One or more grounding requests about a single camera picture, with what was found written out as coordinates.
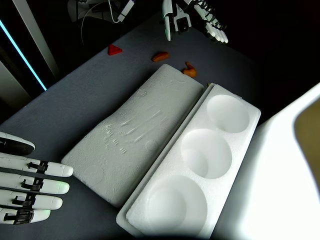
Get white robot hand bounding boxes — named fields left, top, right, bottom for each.
left=0, top=131, right=75, bottom=226
left=161, top=0, right=230, bottom=45

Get white foam lid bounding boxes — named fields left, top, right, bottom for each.
left=60, top=63, right=205, bottom=208

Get white foam tray three wells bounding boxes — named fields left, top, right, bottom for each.
left=116, top=83, right=262, bottom=238

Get orange carrot toy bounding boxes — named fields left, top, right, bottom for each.
left=151, top=51, right=171, bottom=63

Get white plug adapter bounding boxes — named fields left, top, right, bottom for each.
left=116, top=0, right=135, bottom=24

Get orange drumstick toy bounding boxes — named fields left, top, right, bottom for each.
left=181, top=61, right=198, bottom=78

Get red triangle block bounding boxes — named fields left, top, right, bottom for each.
left=107, top=44, right=124, bottom=56

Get grey table cloth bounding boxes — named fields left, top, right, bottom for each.
left=0, top=9, right=266, bottom=240

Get cyan light strip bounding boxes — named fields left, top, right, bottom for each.
left=0, top=19, right=48, bottom=92

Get large white rounded shell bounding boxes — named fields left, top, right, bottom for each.
left=211, top=81, right=320, bottom=240

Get thin white cable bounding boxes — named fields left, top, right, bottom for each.
left=80, top=6, right=111, bottom=46

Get white post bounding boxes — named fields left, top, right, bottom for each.
left=11, top=0, right=60, bottom=80

